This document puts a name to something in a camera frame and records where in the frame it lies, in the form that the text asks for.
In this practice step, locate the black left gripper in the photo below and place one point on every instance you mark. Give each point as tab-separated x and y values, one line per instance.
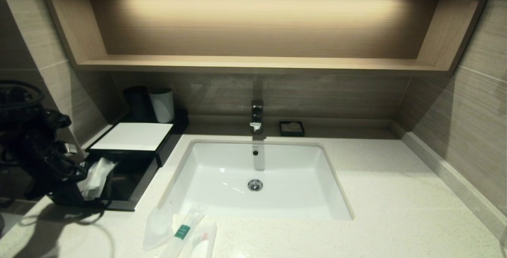
67	186

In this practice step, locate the long clear packet green print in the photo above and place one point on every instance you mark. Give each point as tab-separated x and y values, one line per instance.
97	178

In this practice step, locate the black drawer of box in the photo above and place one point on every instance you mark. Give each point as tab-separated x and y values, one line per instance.
126	186

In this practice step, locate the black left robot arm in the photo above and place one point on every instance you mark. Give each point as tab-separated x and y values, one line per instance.
31	143

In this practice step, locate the crumpled clear plastic packet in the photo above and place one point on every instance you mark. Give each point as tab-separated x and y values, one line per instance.
158	226

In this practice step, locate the black cup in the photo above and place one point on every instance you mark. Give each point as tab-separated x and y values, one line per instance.
136	105

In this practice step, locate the toothbrush packet dark green band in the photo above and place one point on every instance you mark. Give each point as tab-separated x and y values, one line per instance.
182	232

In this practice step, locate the white cup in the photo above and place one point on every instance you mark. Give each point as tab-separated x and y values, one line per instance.
162	105

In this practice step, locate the flat packet with cotton swabs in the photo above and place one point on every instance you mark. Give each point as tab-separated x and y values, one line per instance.
204	244

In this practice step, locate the white ceramic sink basin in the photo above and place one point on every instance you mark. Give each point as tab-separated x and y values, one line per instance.
222	178

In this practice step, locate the chrome sink drain stopper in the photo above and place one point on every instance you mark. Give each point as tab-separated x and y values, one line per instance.
255	185

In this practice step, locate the chrome faucet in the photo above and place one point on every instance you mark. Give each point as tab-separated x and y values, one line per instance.
256	115

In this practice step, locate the black soap dish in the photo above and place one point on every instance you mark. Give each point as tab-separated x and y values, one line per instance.
283	129

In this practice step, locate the pale soap bar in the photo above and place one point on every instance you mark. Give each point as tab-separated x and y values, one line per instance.
294	125

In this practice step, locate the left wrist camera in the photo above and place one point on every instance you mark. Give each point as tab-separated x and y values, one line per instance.
70	148

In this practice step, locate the wooden wall shelf niche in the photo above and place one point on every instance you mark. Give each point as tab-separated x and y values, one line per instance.
257	28

